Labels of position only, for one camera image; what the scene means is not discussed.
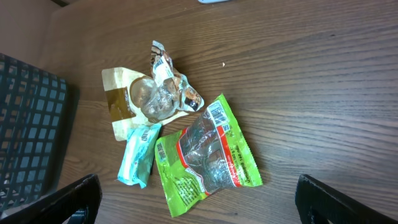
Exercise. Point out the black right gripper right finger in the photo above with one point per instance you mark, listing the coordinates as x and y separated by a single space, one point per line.
317 202

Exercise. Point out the green Haribo gummy bag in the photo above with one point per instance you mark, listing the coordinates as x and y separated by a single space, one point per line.
209 155

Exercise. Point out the white barcode scanner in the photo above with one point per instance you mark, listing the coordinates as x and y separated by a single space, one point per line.
211 1

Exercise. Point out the beige nut snack pouch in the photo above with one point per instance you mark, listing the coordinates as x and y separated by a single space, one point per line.
135 99

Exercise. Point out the grey plastic mesh basket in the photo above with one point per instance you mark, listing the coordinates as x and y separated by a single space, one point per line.
32 106

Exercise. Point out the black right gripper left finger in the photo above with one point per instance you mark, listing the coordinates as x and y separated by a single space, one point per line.
78 202

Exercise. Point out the light teal snack wrapper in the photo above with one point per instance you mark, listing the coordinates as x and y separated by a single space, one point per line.
138 157

